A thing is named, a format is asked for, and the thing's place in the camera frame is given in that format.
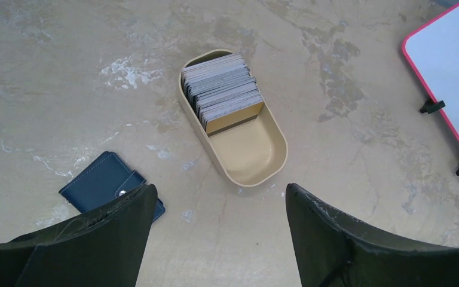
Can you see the beige oval plastic tray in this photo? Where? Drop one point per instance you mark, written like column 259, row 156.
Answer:
column 247, row 154

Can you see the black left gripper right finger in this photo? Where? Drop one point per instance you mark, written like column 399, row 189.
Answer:
column 333, row 248

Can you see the stack of credit cards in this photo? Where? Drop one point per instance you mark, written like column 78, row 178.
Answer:
column 221, row 92

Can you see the navy blue leather card holder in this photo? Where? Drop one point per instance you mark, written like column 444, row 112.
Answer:
column 104, row 180

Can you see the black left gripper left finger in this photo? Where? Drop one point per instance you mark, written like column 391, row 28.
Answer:
column 102, row 247

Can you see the red framed whiteboard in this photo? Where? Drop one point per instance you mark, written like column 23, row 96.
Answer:
column 432, row 51

